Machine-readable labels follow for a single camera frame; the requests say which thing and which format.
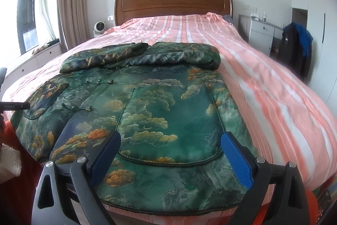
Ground brown curtain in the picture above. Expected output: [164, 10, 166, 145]
[56, 0, 91, 53]

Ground dark framed window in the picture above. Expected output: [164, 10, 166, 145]
[0, 0, 37, 57]

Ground patterned cushion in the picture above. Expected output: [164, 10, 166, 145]
[32, 44, 49, 54]

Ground small white fan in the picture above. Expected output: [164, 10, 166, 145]
[93, 22, 105, 37]

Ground green brocade jacket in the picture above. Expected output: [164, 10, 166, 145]
[11, 42, 260, 216]

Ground orange fuzzy cloth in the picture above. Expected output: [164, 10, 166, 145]
[0, 121, 324, 225]

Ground bed with pink striped sheet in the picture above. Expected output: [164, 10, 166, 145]
[0, 12, 337, 225]

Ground white bedside drawer cabinet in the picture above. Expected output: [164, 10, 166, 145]
[247, 17, 285, 57]

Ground white fuzzy cloth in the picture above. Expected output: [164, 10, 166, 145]
[0, 144, 21, 176]

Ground white window bench cabinet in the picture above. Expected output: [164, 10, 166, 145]
[0, 39, 64, 88]

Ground white wardrobe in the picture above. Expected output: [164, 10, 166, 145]
[288, 0, 337, 109]

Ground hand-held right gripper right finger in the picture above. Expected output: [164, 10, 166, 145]
[221, 131, 307, 225]

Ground wooden headboard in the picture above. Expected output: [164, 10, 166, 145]
[114, 0, 234, 26]

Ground blue hanging garment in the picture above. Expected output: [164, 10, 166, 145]
[292, 22, 314, 58]

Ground dark hanging jacket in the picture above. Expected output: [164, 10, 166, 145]
[276, 23, 312, 83]

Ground white sheer curtain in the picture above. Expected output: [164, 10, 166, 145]
[34, 0, 53, 42]

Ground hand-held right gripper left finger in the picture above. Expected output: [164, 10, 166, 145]
[32, 131, 122, 225]

